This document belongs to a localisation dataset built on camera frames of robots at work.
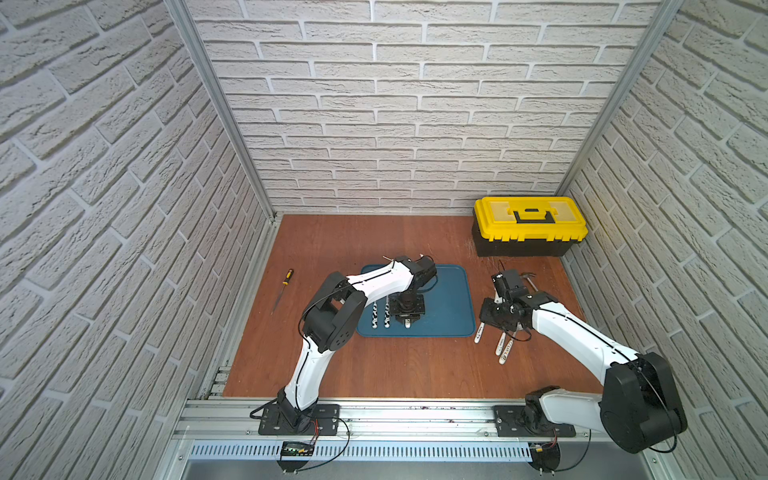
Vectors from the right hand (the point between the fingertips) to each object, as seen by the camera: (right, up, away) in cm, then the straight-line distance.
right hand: (488, 315), depth 87 cm
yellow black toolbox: (+15, +27, +7) cm, 32 cm away
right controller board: (+8, -29, -18) cm, 35 cm away
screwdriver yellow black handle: (-66, +8, +12) cm, 67 cm away
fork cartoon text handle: (-24, -3, +2) cm, 24 cm away
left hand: (-24, 0, +5) cm, 25 cm away
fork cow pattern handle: (-34, -1, +4) cm, 34 cm away
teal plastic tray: (-10, +1, +7) cm, 12 cm away
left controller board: (-51, -29, -16) cm, 61 cm away
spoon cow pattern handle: (-30, -2, +2) cm, 31 cm away
